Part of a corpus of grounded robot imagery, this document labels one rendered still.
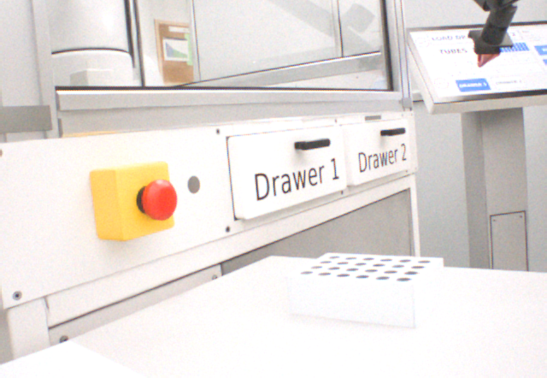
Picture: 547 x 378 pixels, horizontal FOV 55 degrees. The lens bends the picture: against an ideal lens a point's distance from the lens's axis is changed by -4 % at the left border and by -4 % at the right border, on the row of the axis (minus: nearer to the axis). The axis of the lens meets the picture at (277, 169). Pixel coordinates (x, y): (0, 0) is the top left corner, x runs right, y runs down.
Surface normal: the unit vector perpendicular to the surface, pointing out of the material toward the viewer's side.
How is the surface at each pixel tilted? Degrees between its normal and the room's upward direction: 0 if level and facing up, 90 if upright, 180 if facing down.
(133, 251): 90
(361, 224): 90
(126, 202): 90
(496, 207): 90
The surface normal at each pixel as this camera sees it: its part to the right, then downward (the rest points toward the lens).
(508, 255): 0.11, 0.07
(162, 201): 0.78, -0.02
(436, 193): -0.61, 0.11
